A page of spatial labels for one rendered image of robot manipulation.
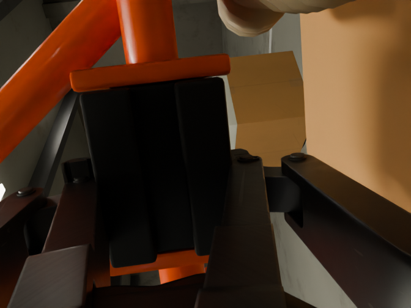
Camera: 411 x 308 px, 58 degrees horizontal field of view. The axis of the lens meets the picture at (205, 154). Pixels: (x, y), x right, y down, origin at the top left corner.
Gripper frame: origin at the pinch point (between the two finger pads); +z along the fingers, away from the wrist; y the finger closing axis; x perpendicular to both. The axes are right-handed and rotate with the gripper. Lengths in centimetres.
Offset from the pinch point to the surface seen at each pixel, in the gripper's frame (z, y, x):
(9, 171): 555, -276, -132
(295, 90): 151, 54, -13
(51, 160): 667, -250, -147
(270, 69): 161, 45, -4
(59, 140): 725, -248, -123
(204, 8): 907, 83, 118
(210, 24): 923, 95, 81
